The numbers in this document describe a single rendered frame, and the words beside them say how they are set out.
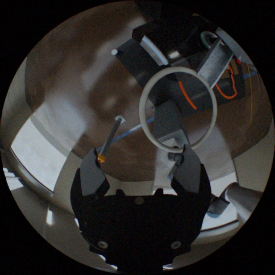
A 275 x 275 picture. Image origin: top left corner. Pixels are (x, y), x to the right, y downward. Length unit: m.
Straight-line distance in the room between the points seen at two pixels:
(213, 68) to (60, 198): 6.90
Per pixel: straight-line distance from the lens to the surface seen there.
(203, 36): 0.88
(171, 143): 1.02
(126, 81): 1.67
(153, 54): 0.82
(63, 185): 6.28
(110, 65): 1.74
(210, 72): 0.59
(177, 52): 0.79
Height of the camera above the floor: 1.56
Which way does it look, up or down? 41 degrees down
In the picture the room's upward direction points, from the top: 166 degrees counter-clockwise
